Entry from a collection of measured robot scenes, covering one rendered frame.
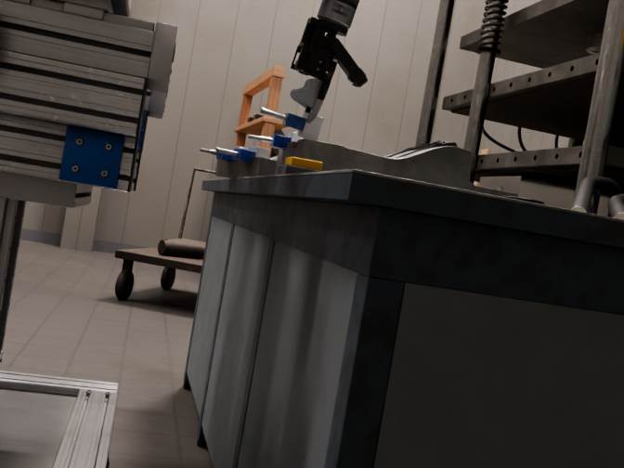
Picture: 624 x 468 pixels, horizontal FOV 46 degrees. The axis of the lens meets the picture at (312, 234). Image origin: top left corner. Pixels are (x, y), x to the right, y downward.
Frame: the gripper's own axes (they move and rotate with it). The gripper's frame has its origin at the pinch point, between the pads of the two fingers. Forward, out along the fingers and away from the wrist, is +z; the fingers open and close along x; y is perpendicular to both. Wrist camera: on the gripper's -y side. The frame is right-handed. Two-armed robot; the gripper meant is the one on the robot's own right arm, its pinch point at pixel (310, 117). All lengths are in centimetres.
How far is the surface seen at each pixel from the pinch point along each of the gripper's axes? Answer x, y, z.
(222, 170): -39.4, 10.0, 20.1
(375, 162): 8.6, -14.5, 4.3
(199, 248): -322, -24, 97
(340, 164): 9.0, -7.4, 7.3
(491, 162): -70, -78, -8
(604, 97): -8, -70, -29
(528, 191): -46, -81, -2
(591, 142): -7, -70, -18
